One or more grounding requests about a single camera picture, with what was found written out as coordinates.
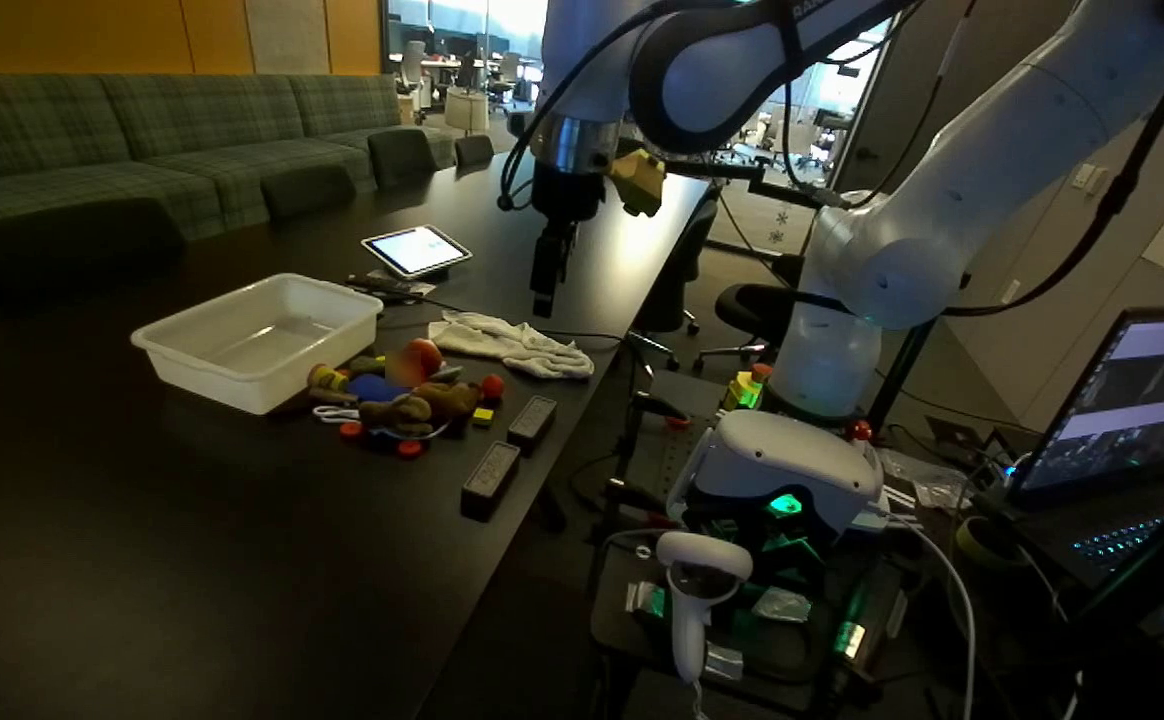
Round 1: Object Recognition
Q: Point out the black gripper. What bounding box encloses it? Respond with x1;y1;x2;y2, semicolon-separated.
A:
526;154;607;324

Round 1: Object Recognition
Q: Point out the white towel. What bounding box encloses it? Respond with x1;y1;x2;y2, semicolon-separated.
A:
422;309;601;385

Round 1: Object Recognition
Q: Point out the dark rectangular block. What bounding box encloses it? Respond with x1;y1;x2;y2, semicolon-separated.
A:
505;394;559;453
454;440;522;518

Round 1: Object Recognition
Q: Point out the red toy apple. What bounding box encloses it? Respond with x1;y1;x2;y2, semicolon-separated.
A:
396;337;448;378

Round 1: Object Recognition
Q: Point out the brown plush toy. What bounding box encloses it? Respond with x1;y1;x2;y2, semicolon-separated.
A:
391;375;483;440

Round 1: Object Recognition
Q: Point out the blue toy block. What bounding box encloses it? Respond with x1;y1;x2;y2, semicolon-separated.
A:
344;372;408;406

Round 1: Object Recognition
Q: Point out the tablet with lit screen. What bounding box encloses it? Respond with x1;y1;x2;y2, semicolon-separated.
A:
356;220;474;284

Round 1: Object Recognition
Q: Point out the small black ottoman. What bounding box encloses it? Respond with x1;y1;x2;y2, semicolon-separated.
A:
362;125;438;193
450;132;495;177

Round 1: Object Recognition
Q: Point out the black office chair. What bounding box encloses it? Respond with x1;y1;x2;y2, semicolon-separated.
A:
683;280;811;375

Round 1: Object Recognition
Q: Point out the yellow green small device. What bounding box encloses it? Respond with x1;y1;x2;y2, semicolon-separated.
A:
719;364;773;417

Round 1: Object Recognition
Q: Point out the translucent white plastic bin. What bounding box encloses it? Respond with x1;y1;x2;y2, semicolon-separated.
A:
128;268;386;419

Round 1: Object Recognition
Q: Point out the white VR controller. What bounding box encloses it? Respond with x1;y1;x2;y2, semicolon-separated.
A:
653;527;756;690

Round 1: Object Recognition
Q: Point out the black equipment cart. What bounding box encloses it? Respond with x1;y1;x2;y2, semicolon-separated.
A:
587;523;956;720

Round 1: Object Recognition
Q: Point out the large black ottoman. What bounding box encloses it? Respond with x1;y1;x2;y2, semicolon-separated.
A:
0;194;188;309

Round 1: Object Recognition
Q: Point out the green plaid sofa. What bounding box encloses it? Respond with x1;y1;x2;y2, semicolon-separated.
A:
0;71;404;315

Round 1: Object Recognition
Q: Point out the open laptop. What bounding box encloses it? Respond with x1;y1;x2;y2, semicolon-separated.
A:
997;304;1164;642

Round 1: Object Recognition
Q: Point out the tan wrist camera mount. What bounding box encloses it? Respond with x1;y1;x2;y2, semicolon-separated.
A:
604;136;673;220

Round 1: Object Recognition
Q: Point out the white cart cable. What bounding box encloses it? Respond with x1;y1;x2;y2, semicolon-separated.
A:
893;518;985;720

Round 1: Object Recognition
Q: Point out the white wall switch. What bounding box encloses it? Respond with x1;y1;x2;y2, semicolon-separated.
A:
1070;154;1116;198

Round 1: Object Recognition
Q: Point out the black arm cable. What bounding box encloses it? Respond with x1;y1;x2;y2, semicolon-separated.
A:
945;10;1164;324

